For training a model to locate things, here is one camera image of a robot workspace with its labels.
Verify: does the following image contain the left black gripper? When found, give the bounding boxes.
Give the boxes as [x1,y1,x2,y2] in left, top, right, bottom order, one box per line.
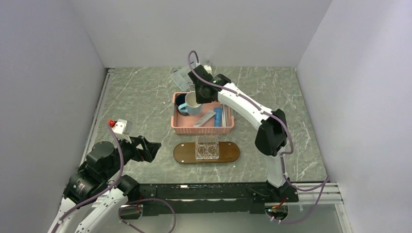
[103,133,161,179]

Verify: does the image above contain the light blue mug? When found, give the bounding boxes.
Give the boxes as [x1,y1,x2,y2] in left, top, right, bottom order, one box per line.
[179,91,203,116]

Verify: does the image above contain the dark blue mug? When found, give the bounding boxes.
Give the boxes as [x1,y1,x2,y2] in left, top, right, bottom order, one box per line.
[174,93,189,116]

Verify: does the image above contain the pink plastic basket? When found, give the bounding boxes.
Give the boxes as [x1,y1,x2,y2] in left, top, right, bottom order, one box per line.
[171,92,235,134]

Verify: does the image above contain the clear acrylic toothbrush holder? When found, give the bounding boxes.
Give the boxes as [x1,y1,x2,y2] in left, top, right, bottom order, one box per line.
[195,135,220,161]

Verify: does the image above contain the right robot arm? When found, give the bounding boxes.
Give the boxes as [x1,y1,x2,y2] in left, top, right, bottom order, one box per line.
[188,65,287,201]

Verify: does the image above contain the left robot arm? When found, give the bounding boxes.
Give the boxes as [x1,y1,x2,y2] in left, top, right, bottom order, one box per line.
[49,134,162,233]

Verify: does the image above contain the blue toothpaste tube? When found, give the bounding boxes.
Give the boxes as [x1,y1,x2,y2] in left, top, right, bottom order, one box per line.
[213,107,223,127]

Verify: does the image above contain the white toothpaste tube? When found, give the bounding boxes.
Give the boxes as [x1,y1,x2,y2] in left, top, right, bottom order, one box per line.
[193,110,216,127]

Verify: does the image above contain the white toothbrush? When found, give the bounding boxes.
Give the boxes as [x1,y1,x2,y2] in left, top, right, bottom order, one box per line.
[221,104,228,127]

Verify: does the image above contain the oval wooden tray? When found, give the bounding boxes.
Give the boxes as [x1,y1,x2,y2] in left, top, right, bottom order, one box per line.
[173,142,240,164]

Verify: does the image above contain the pink toothbrush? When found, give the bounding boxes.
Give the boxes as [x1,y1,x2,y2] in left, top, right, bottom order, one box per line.
[225,105,234,128]

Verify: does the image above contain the clear plastic box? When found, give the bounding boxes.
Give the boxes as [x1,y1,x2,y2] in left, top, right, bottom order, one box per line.
[170,61,200,92]

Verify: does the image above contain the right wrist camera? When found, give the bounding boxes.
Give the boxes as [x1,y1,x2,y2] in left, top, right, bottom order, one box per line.
[202,65,212,74]

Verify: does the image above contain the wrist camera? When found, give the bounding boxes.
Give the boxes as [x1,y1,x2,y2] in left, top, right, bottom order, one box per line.
[107,119,133,143]
[202,65,212,74]

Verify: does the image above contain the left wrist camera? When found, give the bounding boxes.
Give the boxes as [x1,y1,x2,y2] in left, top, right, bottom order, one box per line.
[107,119,133,143]

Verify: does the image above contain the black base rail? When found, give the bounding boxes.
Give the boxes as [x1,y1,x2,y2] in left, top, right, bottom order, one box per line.
[132,182,299,216]

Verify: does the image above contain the aluminium side rail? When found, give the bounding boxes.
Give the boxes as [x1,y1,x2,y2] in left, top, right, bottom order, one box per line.
[75,68,115,171]

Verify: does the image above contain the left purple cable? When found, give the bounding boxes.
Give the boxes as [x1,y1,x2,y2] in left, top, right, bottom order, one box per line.
[50,121,177,233]

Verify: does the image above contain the purple cable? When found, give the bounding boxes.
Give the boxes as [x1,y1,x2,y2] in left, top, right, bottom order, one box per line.
[188,50,330,225]
[50,121,177,233]

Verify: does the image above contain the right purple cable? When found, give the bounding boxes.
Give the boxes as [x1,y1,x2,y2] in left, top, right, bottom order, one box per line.
[188,50,330,225]

